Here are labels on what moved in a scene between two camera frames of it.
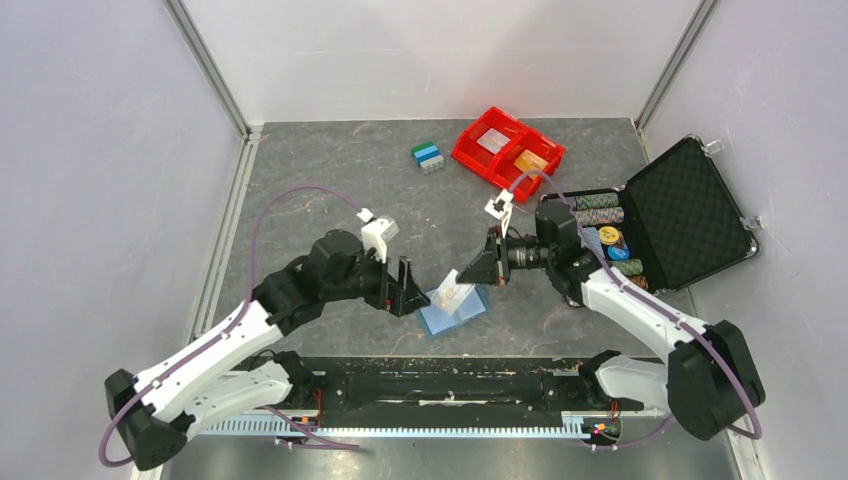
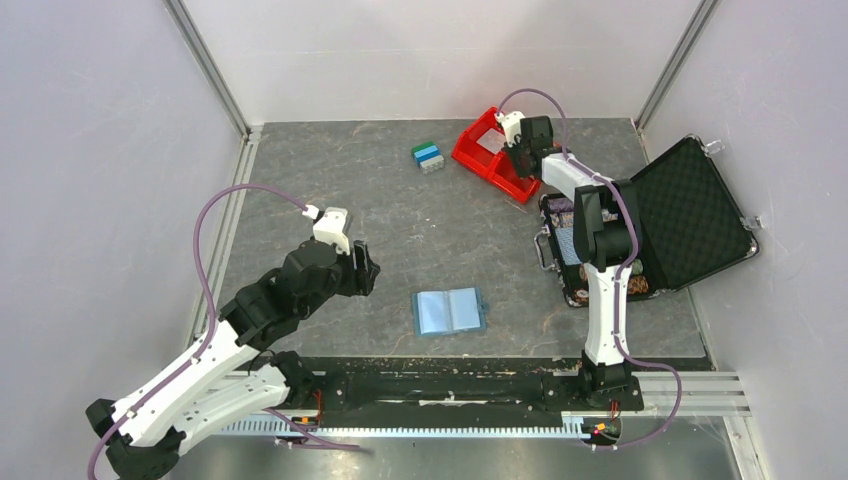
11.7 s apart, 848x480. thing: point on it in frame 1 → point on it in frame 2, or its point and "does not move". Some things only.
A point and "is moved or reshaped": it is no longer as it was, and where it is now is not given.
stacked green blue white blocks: (428, 158) does not move
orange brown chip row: (640, 281) does not move
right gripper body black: (527, 253) → (517, 153)
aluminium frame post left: (197, 44) does not move
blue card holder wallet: (452, 306) is moved or reshaped
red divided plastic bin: (502, 149) does not move
